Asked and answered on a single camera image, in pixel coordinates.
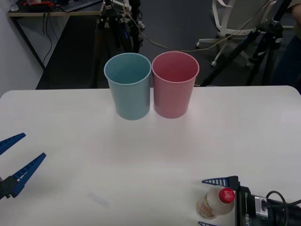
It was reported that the black keyboard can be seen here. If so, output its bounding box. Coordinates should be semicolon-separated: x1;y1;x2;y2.
60;0;102;13

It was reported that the black hanging cable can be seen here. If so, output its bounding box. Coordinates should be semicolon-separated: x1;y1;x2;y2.
41;11;53;69

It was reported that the pink plastic bin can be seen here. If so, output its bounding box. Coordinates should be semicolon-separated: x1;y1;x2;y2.
151;51;200;119

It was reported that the wooden desk with black frame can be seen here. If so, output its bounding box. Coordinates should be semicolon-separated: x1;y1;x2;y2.
7;0;105;71

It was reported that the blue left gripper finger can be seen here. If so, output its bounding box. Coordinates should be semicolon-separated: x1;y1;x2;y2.
0;153;47;200
0;132;27;156

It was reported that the red object on desk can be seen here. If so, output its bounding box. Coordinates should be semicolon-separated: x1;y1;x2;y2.
20;0;53;8

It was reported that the white office chair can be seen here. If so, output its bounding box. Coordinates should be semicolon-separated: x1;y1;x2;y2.
196;0;268;68

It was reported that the black camera tripod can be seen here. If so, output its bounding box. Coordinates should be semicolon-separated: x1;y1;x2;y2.
199;0;293;87
93;0;144;88

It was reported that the plastic bottle with red cap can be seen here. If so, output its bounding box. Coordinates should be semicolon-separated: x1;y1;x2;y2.
196;187;237;221

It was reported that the beige cable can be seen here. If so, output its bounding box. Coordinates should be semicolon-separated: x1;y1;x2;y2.
126;0;271;52

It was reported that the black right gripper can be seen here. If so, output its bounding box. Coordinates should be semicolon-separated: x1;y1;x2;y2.
198;175;256;226

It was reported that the pale blue plastic bin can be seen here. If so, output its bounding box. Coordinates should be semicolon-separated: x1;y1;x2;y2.
103;53;152;121

